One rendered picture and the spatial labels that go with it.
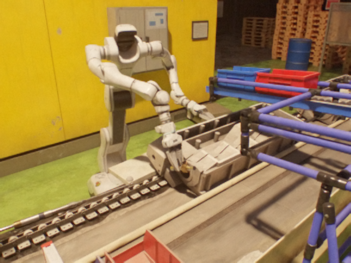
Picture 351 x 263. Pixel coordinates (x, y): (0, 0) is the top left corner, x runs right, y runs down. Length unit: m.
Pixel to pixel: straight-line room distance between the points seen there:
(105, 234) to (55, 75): 2.32
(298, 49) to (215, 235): 7.16
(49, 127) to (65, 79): 0.57
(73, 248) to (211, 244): 0.59
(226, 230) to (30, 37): 2.66
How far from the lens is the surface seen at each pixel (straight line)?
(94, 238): 1.41
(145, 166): 1.78
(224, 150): 1.68
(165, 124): 1.44
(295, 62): 8.27
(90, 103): 3.65
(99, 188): 2.46
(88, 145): 3.82
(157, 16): 3.72
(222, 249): 1.34
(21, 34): 3.31
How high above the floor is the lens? 1.71
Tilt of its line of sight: 24 degrees down
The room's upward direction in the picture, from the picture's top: straight up
